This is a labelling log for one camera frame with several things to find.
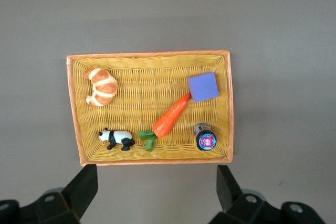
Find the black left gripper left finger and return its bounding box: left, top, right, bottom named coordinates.
left=0, top=164, right=98, bottom=224

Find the purple foam cube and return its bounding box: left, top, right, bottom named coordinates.
left=186, top=71, right=219, bottom=103

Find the toy panda figurine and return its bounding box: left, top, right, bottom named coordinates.
left=98, top=127, right=135, bottom=152

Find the toy croissant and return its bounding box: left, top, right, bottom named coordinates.
left=83, top=68, right=118, bottom=108

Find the yellow wicker basket orange rim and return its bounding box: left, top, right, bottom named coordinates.
left=65, top=49, right=234, bottom=167

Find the toy carrot with green leaves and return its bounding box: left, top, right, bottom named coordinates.
left=137, top=92, right=192, bottom=153

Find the small jar with blue lid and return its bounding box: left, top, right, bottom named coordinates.
left=193, top=122, right=217, bottom=152

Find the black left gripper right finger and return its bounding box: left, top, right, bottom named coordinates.
left=208, top=165, right=326, bottom=224

